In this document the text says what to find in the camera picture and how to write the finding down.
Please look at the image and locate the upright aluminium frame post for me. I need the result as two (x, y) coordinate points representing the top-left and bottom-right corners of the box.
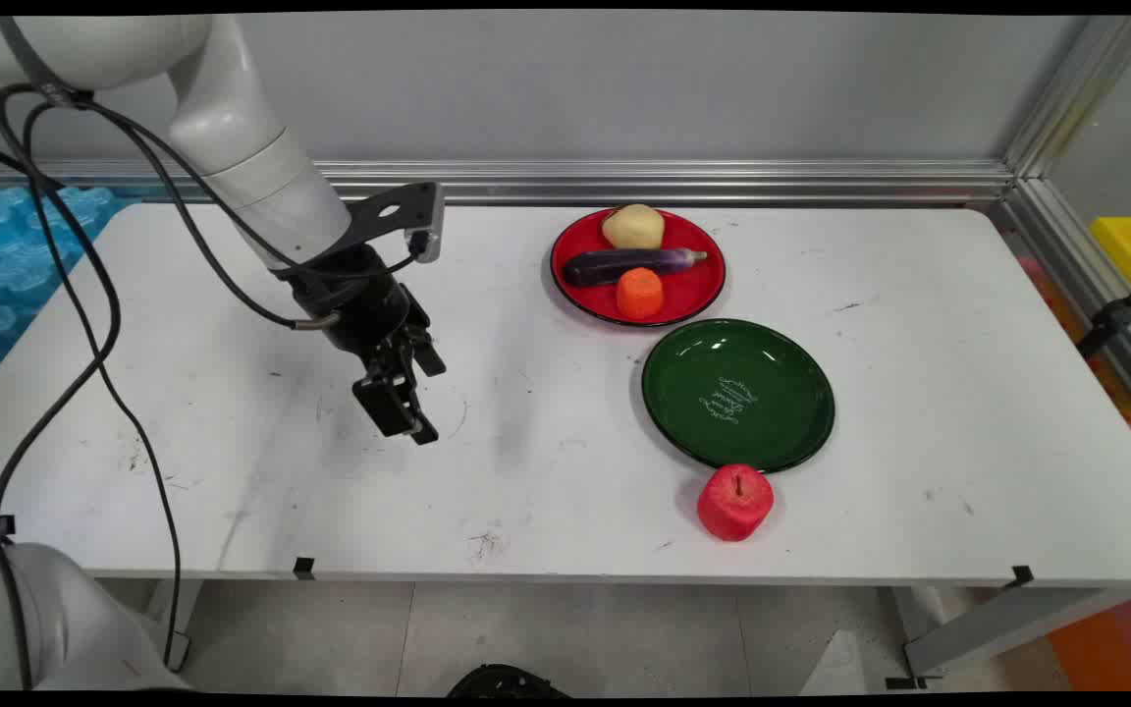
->
(1002, 15), (1131, 180)

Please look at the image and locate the blue foam floor mat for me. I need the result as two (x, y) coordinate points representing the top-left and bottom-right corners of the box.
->
(0, 184), (141, 400)

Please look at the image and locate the beige toy potato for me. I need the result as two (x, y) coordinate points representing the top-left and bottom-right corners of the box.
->
(602, 203), (667, 250)

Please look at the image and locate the white table leg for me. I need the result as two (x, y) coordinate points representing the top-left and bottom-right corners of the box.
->
(141, 578), (205, 675)

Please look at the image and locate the black round floor object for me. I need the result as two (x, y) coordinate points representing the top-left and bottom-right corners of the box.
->
(446, 664), (573, 699)

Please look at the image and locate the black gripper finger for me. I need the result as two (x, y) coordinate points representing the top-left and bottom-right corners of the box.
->
(407, 328), (448, 380)
(351, 364), (440, 447)

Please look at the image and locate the thick black cable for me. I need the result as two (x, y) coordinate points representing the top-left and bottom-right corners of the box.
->
(0, 83), (123, 691)

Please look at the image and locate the side aluminium frame rail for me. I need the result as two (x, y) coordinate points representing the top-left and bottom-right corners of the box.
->
(990, 177), (1131, 448)

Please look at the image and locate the orange box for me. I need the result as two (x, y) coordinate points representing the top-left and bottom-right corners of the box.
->
(1046, 589), (1131, 691)

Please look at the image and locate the black stand pole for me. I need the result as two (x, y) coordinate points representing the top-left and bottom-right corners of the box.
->
(1075, 262), (1131, 360)

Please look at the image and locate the black camera cable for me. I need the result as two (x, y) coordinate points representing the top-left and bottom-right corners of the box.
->
(84, 96), (427, 276)

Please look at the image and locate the green plate with white print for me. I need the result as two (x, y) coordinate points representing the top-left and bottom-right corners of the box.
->
(641, 318), (835, 474)

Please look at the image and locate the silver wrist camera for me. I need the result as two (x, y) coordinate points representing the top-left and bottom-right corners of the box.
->
(414, 185), (447, 264)

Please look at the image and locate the horizontal aluminium frame rail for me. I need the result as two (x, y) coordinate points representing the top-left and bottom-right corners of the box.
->
(0, 159), (1018, 206)

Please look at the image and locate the thin black cable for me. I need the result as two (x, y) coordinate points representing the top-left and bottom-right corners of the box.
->
(21, 98), (184, 674)

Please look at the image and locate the red plate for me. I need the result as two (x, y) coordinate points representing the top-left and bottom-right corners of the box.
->
(550, 207), (727, 328)

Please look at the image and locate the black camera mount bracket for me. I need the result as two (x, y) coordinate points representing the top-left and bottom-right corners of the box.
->
(334, 182), (429, 264)

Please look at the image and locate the grey table leg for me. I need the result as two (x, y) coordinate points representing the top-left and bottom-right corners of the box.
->
(883, 586), (1118, 680)

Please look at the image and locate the orange toy carrot piece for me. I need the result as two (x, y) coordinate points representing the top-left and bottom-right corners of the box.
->
(616, 267), (666, 320)

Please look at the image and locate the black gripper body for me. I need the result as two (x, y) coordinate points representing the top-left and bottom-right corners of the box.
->
(281, 244), (435, 380)

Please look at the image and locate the red toy apple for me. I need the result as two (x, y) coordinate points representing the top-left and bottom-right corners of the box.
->
(696, 463), (776, 543)

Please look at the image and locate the purple toy eggplant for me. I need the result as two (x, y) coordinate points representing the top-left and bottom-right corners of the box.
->
(563, 247), (709, 289)

